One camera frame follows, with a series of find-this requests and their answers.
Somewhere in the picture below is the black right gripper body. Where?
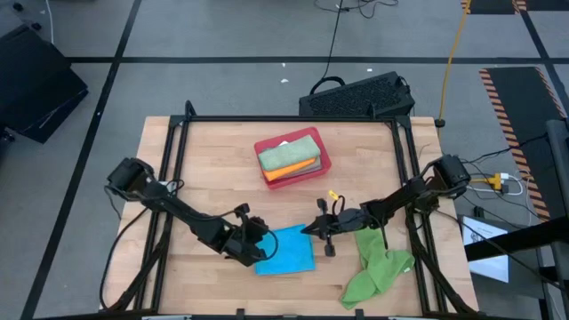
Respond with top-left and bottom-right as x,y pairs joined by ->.
328,206 -> 371,235

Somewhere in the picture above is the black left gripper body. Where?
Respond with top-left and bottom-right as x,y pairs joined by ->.
221,214 -> 270,259

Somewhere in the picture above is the blue microfiber towel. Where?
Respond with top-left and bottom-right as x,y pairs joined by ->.
253,223 -> 317,277

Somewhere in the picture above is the bright green microfiber towel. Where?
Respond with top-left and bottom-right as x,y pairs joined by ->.
340,226 -> 417,311

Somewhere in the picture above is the orange microfiber towel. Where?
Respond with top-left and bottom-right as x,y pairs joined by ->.
261,156 -> 319,183

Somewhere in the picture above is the sage towel with teal edge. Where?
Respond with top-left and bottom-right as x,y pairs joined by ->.
257,134 -> 322,173

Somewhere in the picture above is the red plastic tray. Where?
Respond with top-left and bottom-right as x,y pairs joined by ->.
252,126 -> 333,191

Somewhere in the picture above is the black perforated computer case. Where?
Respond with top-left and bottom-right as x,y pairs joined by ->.
298,70 -> 417,119

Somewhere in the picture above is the white paper sheet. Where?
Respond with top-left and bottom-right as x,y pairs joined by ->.
461,215 -> 510,284

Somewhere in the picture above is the black metal beam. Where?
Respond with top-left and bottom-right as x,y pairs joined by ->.
464,216 -> 569,263

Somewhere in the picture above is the hazard striped floor mat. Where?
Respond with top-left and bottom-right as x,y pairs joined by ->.
461,0 -> 528,15
478,66 -> 569,223

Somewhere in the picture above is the large black floor case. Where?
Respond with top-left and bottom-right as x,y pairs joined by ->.
0,24 -> 90,144

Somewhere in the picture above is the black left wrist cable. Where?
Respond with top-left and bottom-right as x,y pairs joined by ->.
252,228 -> 280,262

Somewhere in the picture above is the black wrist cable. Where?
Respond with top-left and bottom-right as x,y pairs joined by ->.
331,194 -> 389,251
252,228 -> 280,262

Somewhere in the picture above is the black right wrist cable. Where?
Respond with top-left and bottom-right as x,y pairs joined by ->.
331,194 -> 389,251

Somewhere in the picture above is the black metal table frame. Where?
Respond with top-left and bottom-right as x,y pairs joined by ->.
100,100 -> 479,320

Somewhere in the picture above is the black left arm base cable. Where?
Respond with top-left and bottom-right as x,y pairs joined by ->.
98,186 -> 150,310

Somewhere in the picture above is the white power cable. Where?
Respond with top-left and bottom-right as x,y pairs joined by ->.
466,172 -> 526,197

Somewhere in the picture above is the thin black hanging cable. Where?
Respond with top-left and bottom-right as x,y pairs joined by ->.
309,0 -> 348,95

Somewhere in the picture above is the yellow hanging cable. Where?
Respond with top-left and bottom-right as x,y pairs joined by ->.
435,0 -> 472,129

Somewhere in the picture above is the black floor cable bundle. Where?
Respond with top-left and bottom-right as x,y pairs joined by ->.
314,0 -> 400,20

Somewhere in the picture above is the grey metal post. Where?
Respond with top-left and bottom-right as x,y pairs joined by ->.
545,118 -> 569,223

